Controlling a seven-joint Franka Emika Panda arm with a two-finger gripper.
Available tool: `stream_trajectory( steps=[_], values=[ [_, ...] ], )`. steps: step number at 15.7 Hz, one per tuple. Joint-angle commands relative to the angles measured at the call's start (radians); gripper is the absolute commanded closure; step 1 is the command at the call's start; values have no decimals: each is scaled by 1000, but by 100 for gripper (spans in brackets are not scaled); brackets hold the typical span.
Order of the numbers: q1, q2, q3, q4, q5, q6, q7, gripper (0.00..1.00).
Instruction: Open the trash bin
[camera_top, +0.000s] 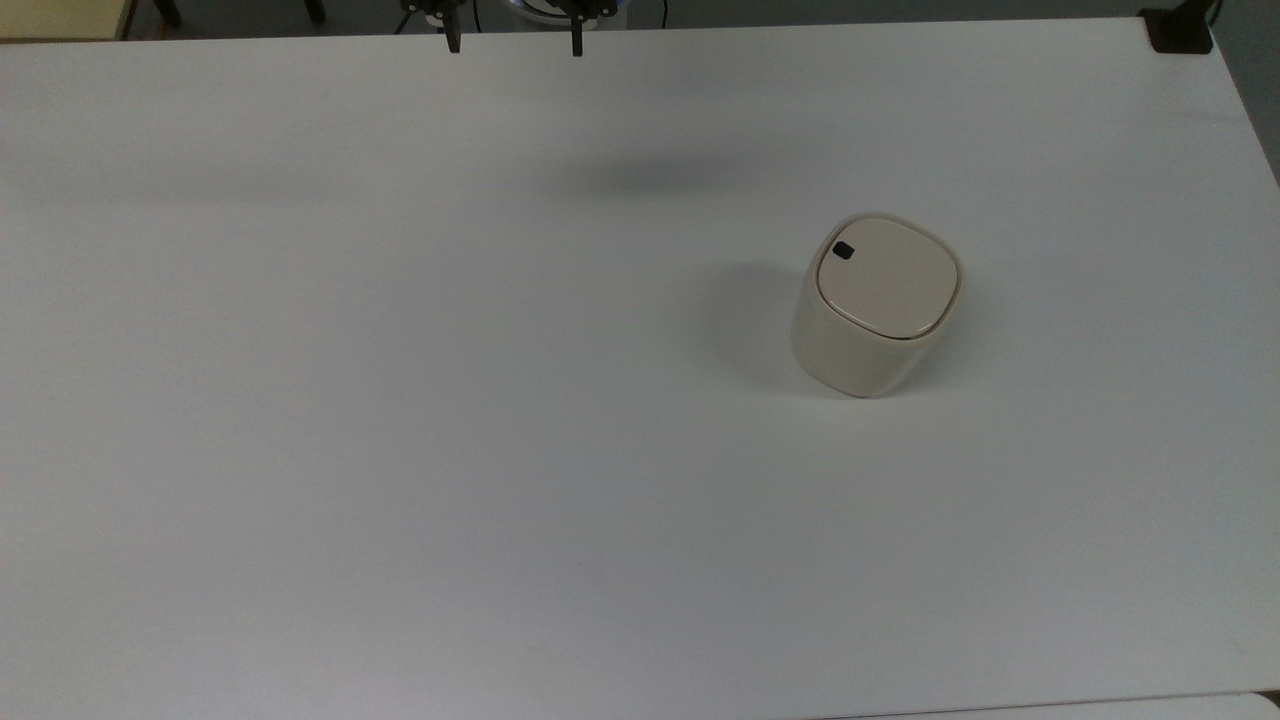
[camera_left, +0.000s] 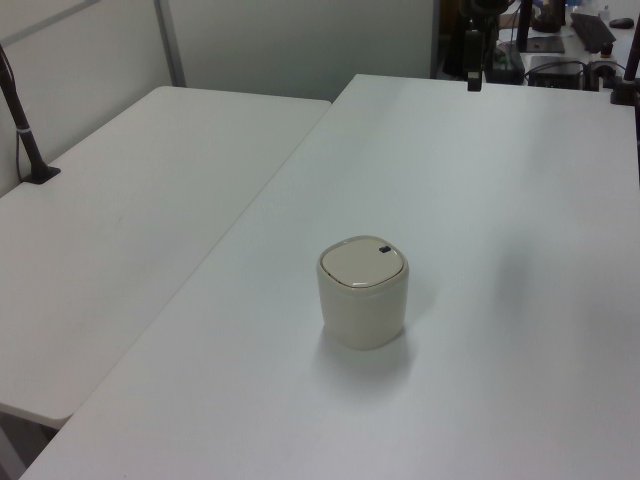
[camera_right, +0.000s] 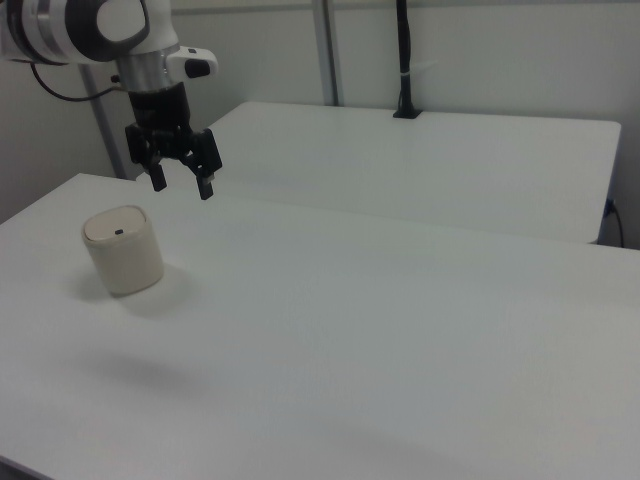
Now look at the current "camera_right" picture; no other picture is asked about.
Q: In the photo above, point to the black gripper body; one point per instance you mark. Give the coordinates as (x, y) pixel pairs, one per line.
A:
(159, 112)

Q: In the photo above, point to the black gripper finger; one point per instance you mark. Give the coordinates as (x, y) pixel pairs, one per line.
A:
(206, 165)
(156, 175)

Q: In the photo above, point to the beige trash bin with lid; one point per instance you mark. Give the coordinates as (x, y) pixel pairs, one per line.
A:
(125, 260)

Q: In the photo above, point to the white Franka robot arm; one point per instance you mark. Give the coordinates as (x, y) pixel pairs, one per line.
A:
(60, 30)

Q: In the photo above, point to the black pole with clamp base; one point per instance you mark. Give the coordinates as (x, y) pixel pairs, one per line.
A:
(406, 50)

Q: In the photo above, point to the white zip tie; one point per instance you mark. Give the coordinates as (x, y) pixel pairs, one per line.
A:
(417, 69)

